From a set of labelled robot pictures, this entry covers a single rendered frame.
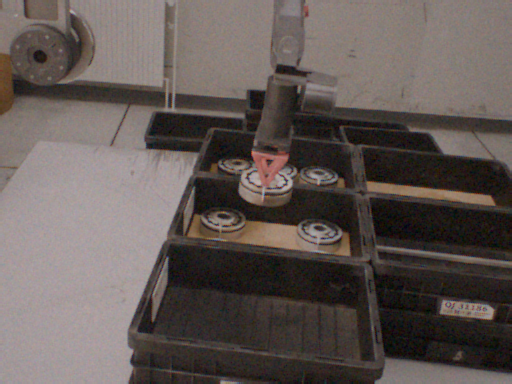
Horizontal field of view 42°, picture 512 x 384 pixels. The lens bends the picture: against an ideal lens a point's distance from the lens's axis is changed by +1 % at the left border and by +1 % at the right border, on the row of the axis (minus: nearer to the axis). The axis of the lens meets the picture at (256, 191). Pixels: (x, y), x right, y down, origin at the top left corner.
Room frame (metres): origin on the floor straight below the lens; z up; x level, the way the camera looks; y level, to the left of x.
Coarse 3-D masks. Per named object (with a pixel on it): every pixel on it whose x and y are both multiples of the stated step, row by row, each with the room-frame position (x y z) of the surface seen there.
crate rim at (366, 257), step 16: (192, 176) 1.38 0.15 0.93; (208, 176) 1.39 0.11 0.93; (320, 192) 1.37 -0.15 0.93; (336, 192) 1.38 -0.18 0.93; (352, 192) 1.38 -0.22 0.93; (176, 224) 1.15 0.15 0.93; (192, 240) 1.10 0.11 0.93; (208, 240) 1.11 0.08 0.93; (320, 256) 1.09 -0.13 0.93; (336, 256) 1.10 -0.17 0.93; (368, 256) 1.11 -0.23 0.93
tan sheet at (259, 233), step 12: (192, 228) 1.32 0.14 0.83; (252, 228) 1.34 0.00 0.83; (264, 228) 1.35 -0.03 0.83; (276, 228) 1.35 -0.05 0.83; (288, 228) 1.36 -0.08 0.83; (240, 240) 1.28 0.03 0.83; (252, 240) 1.29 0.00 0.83; (264, 240) 1.30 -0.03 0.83; (276, 240) 1.30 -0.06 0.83; (288, 240) 1.31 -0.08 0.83; (348, 240) 1.33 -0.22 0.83; (336, 252) 1.28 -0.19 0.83; (348, 252) 1.28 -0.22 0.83
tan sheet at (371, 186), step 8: (368, 184) 1.65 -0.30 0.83; (376, 184) 1.65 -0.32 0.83; (384, 184) 1.66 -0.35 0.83; (392, 184) 1.66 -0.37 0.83; (384, 192) 1.61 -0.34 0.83; (392, 192) 1.61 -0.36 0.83; (400, 192) 1.62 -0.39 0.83; (408, 192) 1.62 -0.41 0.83; (416, 192) 1.63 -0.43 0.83; (424, 192) 1.63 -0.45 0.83; (432, 192) 1.64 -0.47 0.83; (440, 192) 1.64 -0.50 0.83; (448, 192) 1.65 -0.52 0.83; (456, 192) 1.65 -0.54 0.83; (456, 200) 1.60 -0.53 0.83; (464, 200) 1.61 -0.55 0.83; (472, 200) 1.61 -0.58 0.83; (480, 200) 1.62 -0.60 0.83; (488, 200) 1.63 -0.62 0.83
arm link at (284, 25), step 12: (276, 0) 1.26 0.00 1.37; (288, 0) 1.25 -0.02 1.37; (300, 0) 1.26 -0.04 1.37; (276, 12) 1.24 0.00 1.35; (288, 12) 1.23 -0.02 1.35; (300, 12) 1.24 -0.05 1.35; (276, 24) 1.22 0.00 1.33; (288, 24) 1.22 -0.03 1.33; (300, 24) 1.22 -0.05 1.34; (276, 36) 1.20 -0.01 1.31; (300, 36) 1.21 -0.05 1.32; (276, 48) 1.19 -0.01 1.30; (300, 48) 1.19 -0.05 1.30; (276, 60) 1.19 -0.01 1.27; (300, 60) 1.20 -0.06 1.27
